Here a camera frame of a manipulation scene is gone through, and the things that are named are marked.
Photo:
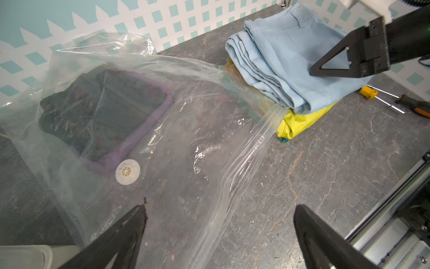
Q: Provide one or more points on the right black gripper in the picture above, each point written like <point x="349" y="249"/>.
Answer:
<point x="373" y="49"/>

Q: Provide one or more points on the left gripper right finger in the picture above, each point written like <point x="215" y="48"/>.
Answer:
<point x="322" y="247"/>

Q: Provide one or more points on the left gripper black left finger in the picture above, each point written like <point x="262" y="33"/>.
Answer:
<point x="120" y="244"/>

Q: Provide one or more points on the light blue garment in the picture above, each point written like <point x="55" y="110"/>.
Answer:
<point x="274" y="55"/>

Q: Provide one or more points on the yellow green garment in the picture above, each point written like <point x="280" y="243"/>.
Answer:
<point x="293" y="124"/>

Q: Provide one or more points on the green trousers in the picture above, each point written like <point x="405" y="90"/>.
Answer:
<point x="283" y="140"/>

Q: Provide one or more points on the clear plastic vacuum bag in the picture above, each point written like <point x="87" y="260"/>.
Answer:
<point x="196" y="162"/>

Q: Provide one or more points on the dark grey denim trousers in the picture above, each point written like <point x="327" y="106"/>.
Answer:
<point x="69" y="115"/>

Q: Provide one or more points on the white round bag valve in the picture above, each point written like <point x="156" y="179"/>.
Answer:
<point x="127" y="172"/>

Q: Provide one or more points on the yellow black screwdriver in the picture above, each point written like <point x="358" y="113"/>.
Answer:
<point x="370" y="92"/>

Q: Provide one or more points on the translucent plastic storage box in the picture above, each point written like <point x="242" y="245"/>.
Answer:
<point x="36" y="256"/>

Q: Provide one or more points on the purple folded garment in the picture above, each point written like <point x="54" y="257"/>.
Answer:
<point x="130" y="105"/>

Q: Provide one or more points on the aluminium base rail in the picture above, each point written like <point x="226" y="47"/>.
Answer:
<point x="395" y="234"/>

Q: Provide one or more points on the black handled screwdriver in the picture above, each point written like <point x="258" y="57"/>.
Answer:
<point x="418" y="107"/>

